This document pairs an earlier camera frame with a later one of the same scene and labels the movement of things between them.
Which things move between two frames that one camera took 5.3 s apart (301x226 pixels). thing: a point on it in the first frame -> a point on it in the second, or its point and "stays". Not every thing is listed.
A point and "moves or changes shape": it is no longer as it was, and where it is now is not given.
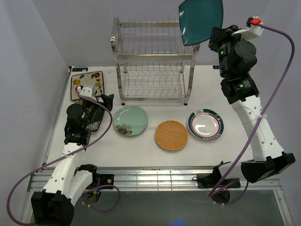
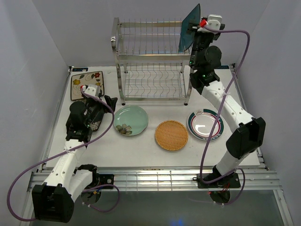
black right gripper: [218, 35] -> [192, 26]
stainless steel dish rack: [152, 62] stays
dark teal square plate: [197, 18] moves or changes shape
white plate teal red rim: [205, 124] stays
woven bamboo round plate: [171, 135] stays
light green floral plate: [130, 120] stays
